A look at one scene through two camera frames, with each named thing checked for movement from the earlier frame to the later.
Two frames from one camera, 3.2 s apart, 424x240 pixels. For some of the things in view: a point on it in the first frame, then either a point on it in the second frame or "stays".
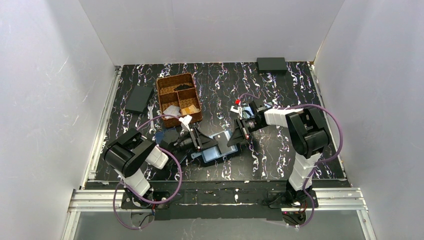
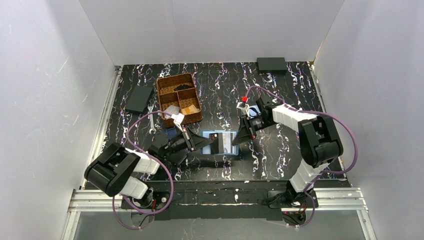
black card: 222,143 to 214,146
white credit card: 173,110 stays
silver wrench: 151,117 stays
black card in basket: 182,87 stays
